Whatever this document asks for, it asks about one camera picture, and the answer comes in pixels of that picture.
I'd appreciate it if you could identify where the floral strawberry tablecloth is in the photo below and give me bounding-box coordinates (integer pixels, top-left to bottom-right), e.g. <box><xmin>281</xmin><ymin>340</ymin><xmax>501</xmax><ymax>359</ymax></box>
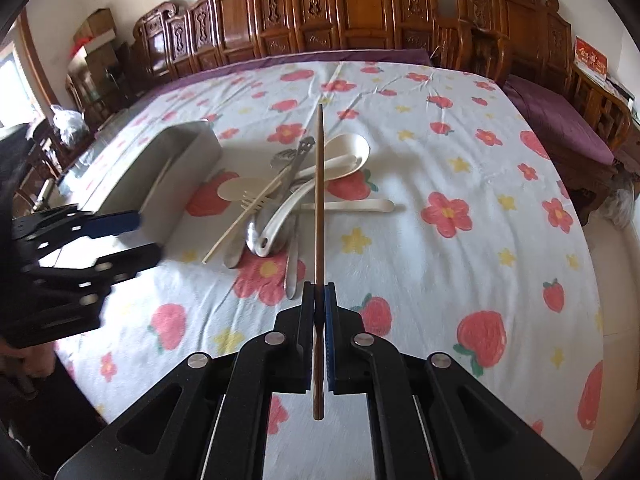
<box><xmin>52</xmin><ymin>60</ymin><xmax>608</xmax><ymax>480</ymax></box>

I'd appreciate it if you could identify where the stainless steel tray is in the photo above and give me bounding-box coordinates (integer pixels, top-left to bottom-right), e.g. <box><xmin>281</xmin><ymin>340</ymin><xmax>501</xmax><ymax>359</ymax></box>
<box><xmin>97</xmin><ymin>119</ymin><xmax>224</xmax><ymax>257</ymax></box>

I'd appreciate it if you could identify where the person's left hand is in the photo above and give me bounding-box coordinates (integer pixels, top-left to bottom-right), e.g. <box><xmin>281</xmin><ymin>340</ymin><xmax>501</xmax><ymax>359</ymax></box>
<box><xmin>0</xmin><ymin>341</ymin><xmax>56</xmax><ymax>380</ymax></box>

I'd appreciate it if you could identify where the clear plastic bag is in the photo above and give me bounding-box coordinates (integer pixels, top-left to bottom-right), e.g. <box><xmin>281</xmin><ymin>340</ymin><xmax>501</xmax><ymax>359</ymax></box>
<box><xmin>596</xmin><ymin>189</ymin><xmax>637</xmax><ymax>232</ymax></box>

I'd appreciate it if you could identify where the large white ceramic spoon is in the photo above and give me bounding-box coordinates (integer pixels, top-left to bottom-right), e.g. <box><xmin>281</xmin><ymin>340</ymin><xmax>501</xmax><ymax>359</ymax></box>
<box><xmin>322</xmin><ymin>132</ymin><xmax>372</xmax><ymax>173</ymax></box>

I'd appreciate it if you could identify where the light bamboo chopstick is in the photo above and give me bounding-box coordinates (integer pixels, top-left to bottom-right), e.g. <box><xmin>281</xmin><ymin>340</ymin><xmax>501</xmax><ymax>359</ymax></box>
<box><xmin>201</xmin><ymin>160</ymin><xmax>306</xmax><ymax>265</ymax></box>

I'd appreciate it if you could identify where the purple armchair cushion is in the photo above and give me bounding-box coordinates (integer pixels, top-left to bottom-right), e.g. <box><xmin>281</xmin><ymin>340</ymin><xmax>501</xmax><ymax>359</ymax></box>
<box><xmin>502</xmin><ymin>76</ymin><xmax>617</xmax><ymax>166</ymax></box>

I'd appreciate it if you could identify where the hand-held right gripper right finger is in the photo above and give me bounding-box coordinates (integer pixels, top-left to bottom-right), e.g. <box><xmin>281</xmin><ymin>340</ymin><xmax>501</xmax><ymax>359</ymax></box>
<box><xmin>324</xmin><ymin>281</ymin><xmax>583</xmax><ymax>480</ymax></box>

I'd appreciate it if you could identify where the metal fork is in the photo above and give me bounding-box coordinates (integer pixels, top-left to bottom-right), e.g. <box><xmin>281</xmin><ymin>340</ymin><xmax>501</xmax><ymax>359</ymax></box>
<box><xmin>239</xmin><ymin>136</ymin><xmax>317</xmax><ymax>212</ymax></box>

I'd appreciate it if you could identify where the carved wooden armchair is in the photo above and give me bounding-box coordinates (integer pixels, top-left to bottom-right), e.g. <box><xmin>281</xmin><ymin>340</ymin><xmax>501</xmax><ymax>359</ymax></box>
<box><xmin>435</xmin><ymin>0</ymin><xmax>637</xmax><ymax>216</ymax></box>

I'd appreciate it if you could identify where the red gift box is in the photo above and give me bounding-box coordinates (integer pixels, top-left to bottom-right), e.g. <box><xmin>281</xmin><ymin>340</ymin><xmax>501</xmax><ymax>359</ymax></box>
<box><xmin>573</xmin><ymin>36</ymin><xmax>609</xmax><ymax>82</ymax></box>

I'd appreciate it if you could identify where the long carved wooden bench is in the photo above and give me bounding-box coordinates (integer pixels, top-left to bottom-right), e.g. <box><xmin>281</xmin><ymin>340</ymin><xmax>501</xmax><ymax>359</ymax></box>
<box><xmin>131</xmin><ymin>0</ymin><xmax>442</xmax><ymax>81</ymax></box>

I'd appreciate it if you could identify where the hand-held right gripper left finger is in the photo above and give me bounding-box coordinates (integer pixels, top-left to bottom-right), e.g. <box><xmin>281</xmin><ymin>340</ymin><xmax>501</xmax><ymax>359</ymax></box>
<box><xmin>54</xmin><ymin>281</ymin><xmax>321</xmax><ymax>480</ymax></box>

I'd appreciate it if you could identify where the brown wooden chopstick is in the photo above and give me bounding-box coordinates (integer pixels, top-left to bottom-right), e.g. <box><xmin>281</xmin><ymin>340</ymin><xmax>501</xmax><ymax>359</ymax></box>
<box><xmin>311</xmin><ymin>104</ymin><xmax>327</xmax><ymax>421</ymax></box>

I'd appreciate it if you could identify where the white red box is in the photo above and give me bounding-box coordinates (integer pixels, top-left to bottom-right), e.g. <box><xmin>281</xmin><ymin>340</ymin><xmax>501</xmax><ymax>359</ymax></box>
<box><xmin>69</xmin><ymin>35</ymin><xmax>119</xmax><ymax>63</ymax></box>

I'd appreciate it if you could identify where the dark wooden chair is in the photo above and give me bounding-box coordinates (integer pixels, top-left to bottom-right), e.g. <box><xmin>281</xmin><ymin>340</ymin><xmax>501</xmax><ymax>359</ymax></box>
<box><xmin>65</xmin><ymin>42</ymin><xmax>133</xmax><ymax>129</ymax></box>

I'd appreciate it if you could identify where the long purple bench cushion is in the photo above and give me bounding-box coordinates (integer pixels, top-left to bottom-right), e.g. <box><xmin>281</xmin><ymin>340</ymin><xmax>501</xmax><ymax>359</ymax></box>
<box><xmin>125</xmin><ymin>49</ymin><xmax>434</xmax><ymax>107</ymax></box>

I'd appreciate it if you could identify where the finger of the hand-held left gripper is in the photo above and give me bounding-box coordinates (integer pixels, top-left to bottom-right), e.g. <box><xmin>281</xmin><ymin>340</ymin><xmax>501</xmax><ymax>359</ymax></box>
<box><xmin>10</xmin><ymin>204</ymin><xmax>142</xmax><ymax>242</ymax></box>
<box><xmin>30</xmin><ymin>242</ymin><xmax>162</xmax><ymax>307</ymax></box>

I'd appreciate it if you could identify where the white plastic bag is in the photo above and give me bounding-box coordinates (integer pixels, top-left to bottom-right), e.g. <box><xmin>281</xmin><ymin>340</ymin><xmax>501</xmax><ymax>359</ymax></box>
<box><xmin>50</xmin><ymin>105</ymin><xmax>89</xmax><ymax>142</ymax></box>

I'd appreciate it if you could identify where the brown cardboard box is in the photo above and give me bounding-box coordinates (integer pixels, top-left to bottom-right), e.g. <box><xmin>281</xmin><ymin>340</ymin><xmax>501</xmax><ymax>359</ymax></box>
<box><xmin>73</xmin><ymin>8</ymin><xmax>117</xmax><ymax>46</ymax></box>

